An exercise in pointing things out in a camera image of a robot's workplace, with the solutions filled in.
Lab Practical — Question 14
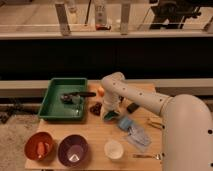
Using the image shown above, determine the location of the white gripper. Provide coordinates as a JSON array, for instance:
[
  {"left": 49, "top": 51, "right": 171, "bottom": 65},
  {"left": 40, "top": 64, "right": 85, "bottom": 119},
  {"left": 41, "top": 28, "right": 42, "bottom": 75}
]
[{"left": 101, "top": 98, "right": 119, "bottom": 121}]

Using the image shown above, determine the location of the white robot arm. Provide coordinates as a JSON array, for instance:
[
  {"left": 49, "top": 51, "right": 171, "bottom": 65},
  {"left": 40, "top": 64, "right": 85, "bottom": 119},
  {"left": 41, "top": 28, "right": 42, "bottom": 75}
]
[{"left": 101, "top": 72, "right": 213, "bottom": 171}]

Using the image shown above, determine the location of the purple bowl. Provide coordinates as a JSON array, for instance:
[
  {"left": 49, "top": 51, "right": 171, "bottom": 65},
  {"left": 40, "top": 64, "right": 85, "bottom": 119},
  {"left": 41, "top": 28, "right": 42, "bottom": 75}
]
[{"left": 58, "top": 134, "right": 89, "bottom": 167}]

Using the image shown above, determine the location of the red bowl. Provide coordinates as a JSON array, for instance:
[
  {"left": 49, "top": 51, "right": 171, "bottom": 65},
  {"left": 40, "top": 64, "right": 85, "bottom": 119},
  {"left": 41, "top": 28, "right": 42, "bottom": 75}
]
[{"left": 24, "top": 132, "right": 54, "bottom": 161}]

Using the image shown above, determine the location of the black rectangular block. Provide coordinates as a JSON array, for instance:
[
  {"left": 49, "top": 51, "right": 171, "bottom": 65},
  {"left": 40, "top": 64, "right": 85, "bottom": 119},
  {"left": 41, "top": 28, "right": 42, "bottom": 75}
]
[{"left": 127, "top": 103, "right": 139, "bottom": 113}]

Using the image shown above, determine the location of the blue grey cloth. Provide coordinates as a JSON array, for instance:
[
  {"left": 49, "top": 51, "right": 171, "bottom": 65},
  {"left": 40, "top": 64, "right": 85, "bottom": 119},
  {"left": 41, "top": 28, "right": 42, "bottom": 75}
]
[{"left": 125, "top": 124, "right": 151, "bottom": 149}]

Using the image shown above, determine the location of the white cup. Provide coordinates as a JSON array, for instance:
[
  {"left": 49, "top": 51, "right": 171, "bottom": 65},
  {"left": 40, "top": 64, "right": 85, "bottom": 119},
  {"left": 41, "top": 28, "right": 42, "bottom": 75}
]
[{"left": 104, "top": 139, "right": 124, "bottom": 161}]

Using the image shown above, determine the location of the green plastic tray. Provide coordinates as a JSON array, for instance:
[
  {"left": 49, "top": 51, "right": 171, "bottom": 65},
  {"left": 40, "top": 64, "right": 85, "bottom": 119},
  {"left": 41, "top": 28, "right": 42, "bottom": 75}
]
[{"left": 38, "top": 78, "right": 87, "bottom": 121}]

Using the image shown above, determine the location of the orange carrot toy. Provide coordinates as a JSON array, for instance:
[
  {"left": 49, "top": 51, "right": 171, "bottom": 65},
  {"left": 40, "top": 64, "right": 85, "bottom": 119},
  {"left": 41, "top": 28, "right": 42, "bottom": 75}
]
[{"left": 37, "top": 142, "right": 45, "bottom": 159}]

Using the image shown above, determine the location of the black handled brush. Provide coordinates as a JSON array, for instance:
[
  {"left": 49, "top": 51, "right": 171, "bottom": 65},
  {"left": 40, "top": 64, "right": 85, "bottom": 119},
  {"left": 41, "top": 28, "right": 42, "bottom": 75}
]
[{"left": 60, "top": 92, "right": 96, "bottom": 104}]

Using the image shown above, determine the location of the yellow handled tool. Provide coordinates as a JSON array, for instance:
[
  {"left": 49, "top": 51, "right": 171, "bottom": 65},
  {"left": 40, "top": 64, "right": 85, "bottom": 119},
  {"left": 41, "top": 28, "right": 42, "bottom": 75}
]
[{"left": 147, "top": 117, "right": 163, "bottom": 129}]

